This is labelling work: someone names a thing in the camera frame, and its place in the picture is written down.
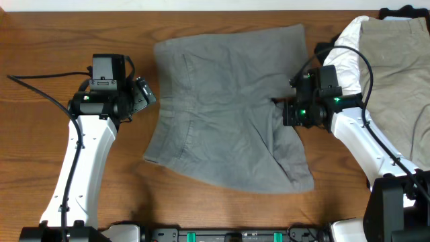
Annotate dark grey shorts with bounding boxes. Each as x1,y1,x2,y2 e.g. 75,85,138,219
144,24,314,194

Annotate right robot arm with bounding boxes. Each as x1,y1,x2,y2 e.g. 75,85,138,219
282,95,429,242

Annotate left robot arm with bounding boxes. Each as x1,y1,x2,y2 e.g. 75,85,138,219
19,77,156,241

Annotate white garment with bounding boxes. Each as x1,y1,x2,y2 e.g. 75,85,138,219
323,15,370,95

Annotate khaki shorts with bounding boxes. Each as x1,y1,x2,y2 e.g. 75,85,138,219
359,18,429,170

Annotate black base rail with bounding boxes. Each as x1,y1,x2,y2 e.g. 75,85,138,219
100,221,337,242

